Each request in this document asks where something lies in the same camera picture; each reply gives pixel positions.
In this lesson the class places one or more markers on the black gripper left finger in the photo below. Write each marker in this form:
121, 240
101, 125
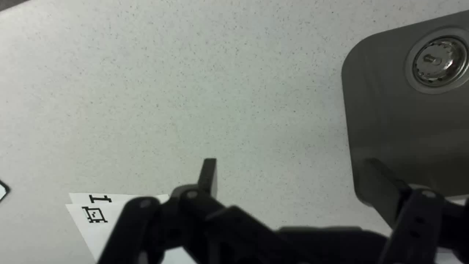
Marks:
147, 229

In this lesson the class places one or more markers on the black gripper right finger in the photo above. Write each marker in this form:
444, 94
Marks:
420, 229

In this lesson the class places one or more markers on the white paper with black marks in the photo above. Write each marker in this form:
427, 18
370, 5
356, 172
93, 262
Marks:
90, 229

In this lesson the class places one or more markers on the stainless steel sink basin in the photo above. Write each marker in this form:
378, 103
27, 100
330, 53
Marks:
381, 118

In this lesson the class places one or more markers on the small white black-edged tag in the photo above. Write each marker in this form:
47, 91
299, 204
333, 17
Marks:
3, 191

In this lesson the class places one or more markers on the round metal sink drain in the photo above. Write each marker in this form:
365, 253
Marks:
439, 61

